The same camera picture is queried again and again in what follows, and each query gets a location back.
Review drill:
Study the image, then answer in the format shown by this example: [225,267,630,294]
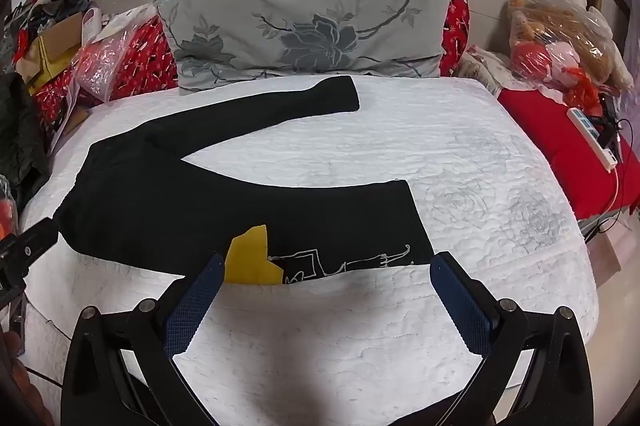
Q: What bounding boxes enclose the white quilted bedspread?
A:
[17,73,601,426]

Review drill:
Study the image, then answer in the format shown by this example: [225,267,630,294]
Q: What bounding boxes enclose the clear plastic bag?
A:
[72,28,136,107]

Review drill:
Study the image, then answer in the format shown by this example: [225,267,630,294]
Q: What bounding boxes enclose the white patterned cloth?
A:
[457,46,516,97]

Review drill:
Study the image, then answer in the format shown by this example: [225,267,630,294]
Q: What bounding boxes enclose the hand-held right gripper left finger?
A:
[60,252,226,426]

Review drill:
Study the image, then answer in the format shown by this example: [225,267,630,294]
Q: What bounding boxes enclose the grey floral pillow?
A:
[152,0,458,94]

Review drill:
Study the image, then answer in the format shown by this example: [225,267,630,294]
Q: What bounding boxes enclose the black pants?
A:
[52,75,436,288]

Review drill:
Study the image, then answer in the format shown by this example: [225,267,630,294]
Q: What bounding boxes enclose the brown cardboard piece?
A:
[589,226,622,288]

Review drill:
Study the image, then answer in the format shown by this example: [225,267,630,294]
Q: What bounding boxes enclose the dark green garment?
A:
[0,73,51,202]

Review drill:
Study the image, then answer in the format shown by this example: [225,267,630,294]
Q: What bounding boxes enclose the cardboard box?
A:
[25,11,86,92]

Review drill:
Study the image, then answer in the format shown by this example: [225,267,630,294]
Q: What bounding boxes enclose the plastic bag of plush toys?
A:
[507,0,636,107]

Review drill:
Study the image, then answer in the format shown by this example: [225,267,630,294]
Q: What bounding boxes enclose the white cable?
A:
[606,165,627,214]

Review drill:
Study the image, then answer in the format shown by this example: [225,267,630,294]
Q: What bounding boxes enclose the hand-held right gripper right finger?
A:
[429,251,596,426]

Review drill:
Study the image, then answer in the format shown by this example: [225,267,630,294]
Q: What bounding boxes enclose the black charger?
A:
[595,96,626,157]

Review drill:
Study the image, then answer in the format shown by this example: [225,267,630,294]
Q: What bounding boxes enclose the red cloth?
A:
[497,86,640,222]

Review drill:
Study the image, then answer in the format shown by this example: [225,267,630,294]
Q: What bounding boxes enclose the white power strip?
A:
[567,106,621,169]

